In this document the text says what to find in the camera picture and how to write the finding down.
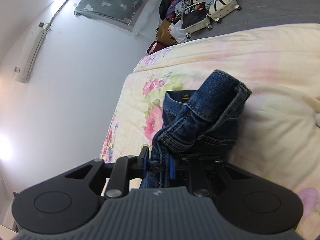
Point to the white wall air conditioner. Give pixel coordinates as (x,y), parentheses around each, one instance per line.
(30,50)

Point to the air conditioner pipe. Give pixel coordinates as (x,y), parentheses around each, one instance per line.
(65,1)

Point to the white plastic bag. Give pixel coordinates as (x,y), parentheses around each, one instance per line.
(175,30)

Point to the white open suitcase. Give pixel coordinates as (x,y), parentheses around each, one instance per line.
(200,15)

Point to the floral yellow bed quilt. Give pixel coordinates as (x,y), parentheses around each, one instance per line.
(250,97)

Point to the blue denim jeans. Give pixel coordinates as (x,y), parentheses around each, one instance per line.
(201,124)

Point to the green patterned window curtain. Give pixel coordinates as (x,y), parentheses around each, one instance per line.
(121,13)

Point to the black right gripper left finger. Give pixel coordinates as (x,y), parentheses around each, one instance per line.
(143,164)

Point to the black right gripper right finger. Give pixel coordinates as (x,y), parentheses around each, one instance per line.
(178,168)

